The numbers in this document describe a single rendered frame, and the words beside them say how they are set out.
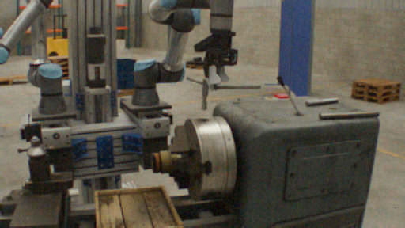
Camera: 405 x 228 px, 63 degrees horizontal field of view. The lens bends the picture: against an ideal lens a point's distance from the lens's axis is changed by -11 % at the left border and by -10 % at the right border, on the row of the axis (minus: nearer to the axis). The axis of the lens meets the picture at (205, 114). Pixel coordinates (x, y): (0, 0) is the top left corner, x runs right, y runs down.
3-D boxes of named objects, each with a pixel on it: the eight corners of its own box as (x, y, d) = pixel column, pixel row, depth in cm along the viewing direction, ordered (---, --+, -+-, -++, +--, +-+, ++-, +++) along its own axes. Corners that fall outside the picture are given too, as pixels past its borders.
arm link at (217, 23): (205, 15, 117) (221, 15, 122) (204, 29, 118) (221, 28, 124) (221, 17, 112) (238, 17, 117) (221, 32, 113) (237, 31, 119)
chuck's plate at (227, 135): (207, 173, 160) (211, 105, 150) (232, 213, 132) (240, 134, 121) (199, 174, 159) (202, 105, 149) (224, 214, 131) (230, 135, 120)
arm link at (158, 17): (141, 1, 160) (163, -22, 114) (165, 1, 163) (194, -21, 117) (141, 26, 162) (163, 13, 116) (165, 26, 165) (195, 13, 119)
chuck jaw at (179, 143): (195, 153, 141) (190, 125, 146) (198, 149, 137) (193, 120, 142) (167, 156, 138) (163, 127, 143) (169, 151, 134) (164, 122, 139)
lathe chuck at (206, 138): (199, 174, 159) (202, 105, 149) (224, 214, 131) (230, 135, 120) (179, 176, 157) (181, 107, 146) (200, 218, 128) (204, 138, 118)
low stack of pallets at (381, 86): (372, 93, 917) (374, 77, 907) (400, 99, 851) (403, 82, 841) (350, 98, 844) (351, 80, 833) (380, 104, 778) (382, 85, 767)
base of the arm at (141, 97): (128, 101, 198) (127, 83, 196) (154, 99, 205) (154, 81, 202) (135, 107, 185) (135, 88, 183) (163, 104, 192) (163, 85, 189)
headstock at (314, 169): (314, 167, 188) (321, 94, 179) (372, 205, 144) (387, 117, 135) (207, 180, 171) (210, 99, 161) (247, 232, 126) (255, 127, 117)
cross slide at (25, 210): (65, 183, 148) (64, 173, 147) (59, 236, 108) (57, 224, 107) (28, 185, 143) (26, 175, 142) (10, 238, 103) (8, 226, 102)
